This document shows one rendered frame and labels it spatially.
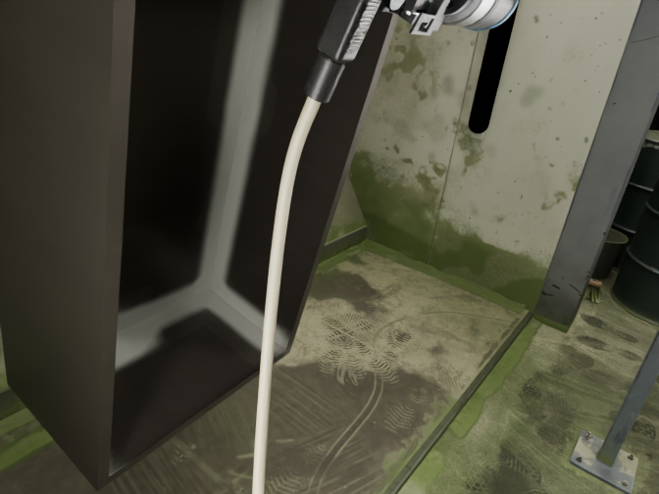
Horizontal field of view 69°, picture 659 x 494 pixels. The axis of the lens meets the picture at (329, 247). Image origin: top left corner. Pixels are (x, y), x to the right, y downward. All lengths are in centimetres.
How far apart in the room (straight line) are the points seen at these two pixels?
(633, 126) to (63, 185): 224
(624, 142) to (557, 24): 60
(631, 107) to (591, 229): 57
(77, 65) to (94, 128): 7
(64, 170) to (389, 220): 245
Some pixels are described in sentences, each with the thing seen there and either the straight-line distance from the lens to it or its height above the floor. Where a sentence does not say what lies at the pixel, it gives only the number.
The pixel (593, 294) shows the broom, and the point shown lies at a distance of 329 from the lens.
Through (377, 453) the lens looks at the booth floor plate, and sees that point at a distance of 179.
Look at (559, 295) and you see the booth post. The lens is 276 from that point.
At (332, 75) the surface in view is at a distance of 52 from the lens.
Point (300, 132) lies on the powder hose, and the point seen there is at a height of 124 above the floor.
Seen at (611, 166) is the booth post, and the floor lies 88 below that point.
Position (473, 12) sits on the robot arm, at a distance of 67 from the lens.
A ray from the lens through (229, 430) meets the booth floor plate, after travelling 180.
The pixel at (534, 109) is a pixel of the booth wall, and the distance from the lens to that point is 258.
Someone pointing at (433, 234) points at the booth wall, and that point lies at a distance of 290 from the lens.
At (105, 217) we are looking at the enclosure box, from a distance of 69.
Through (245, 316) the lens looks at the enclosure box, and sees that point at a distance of 152.
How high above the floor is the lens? 136
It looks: 26 degrees down
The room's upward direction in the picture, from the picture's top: 7 degrees clockwise
